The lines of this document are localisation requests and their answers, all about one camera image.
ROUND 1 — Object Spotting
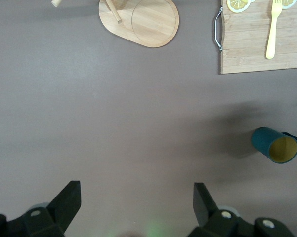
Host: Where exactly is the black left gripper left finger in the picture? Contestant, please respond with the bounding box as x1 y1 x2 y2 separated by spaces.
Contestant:
0 180 82 237

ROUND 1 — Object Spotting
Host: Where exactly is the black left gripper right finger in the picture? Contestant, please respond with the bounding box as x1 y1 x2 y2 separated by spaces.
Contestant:
187 182 296 237

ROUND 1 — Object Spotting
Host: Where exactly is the dark teal cup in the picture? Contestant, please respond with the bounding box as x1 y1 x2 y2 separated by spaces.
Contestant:
251 127 297 164

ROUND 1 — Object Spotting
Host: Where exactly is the wooden cup rack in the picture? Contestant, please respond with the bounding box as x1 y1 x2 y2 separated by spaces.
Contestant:
51 0 180 48

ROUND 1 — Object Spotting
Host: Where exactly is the brown table mat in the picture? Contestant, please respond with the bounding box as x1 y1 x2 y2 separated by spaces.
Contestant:
0 0 297 237

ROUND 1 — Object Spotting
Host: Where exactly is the bamboo cutting board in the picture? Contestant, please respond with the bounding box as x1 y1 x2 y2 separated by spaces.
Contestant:
213 0 297 75

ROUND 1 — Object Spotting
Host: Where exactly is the yellow plastic fork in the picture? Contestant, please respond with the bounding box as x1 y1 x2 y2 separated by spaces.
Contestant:
265 0 283 60

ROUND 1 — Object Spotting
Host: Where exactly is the lemon slice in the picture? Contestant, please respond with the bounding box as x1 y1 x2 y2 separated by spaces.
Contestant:
281 0 297 10
227 0 251 13

